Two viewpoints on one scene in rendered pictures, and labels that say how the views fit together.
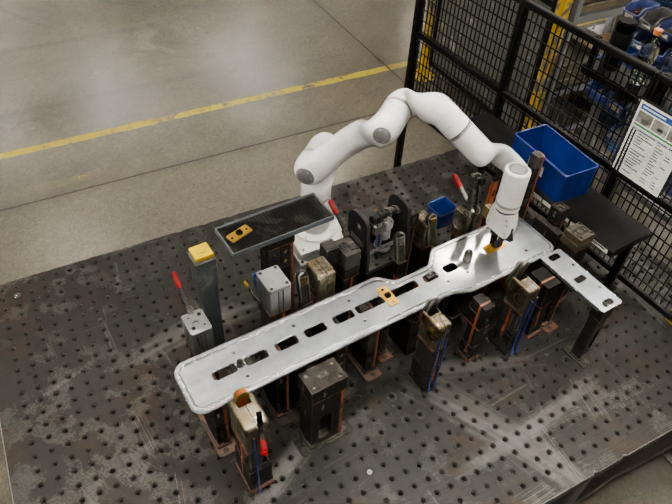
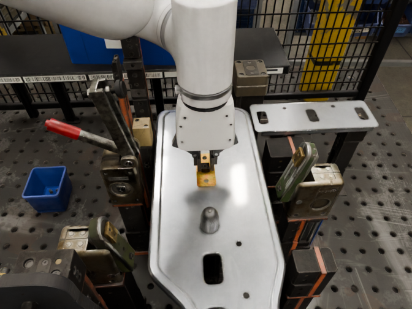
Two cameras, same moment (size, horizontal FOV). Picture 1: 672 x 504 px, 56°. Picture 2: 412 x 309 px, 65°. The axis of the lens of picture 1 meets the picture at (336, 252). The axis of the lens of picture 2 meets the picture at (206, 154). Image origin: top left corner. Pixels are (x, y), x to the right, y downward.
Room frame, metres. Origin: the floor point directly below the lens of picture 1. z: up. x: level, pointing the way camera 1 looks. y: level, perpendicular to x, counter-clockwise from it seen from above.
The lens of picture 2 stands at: (1.40, -0.20, 1.50)
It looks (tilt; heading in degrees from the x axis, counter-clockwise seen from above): 47 degrees down; 301
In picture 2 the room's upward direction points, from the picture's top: straight up
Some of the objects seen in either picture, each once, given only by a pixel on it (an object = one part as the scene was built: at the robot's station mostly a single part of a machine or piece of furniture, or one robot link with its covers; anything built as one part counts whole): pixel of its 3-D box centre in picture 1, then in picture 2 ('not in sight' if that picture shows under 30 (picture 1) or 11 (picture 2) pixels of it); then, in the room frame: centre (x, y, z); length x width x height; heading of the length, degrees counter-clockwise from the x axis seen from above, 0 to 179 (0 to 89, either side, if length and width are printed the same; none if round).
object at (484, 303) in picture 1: (475, 328); (296, 290); (1.36, -0.50, 0.84); 0.11 x 0.08 x 0.29; 34
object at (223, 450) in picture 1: (213, 408); not in sight; (0.99, 0.34, 0.84); 0.18 x 0.06 x 0.29; 34
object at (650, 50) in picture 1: (647, 56); not in sight; (2.06, -1.04, 1.53); 0.06 x 0.06 x 0.20
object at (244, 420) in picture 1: (253, 444); not in sight; (0.86, 0.20, 0.88); 0.15 x 0.11 x 0.36; 34
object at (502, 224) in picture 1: (503, 217); (205, 117); (1.61, -0.56, 1.14); 0.10 x 0.07 x 0.11; 34
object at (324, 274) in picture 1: (319, 305); not in sight; (1.39, 0.04, 0.89); 0.13 x 0.11 x 0.38; 34
